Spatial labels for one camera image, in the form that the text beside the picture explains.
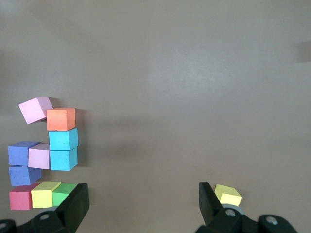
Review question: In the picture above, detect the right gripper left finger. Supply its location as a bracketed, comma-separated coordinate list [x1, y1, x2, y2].
[0, 183, 90, 233]

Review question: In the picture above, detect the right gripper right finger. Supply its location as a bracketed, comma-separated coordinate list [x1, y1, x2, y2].
[196, 182, 298, 233]

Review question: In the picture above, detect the green foam cube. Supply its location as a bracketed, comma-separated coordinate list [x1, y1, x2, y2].
[52, 183, 78, 207]

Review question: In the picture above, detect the yellow foam cube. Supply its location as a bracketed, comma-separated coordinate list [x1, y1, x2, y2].
[31, 181, 62, 209]
[214, 184, 242, 207]

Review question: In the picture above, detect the blue foam cube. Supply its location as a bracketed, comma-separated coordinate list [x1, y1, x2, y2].
[49, 128, 79, 151]
[50, 146, 79, 171]

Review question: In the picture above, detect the red foam cube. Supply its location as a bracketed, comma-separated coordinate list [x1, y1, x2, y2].
[9, 182, 39, 211]

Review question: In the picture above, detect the purple foam cube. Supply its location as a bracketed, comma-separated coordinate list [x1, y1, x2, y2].
[8, 141, 40, 166]
[8, 165, 42, 187]

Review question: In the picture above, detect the pink foam cube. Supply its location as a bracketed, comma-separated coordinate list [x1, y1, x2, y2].
[18, 97, 54, 125]
[28, 143, 51, 170]

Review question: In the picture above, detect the orange foam cube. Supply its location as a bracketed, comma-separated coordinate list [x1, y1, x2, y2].
[46, 108, 76, 131]

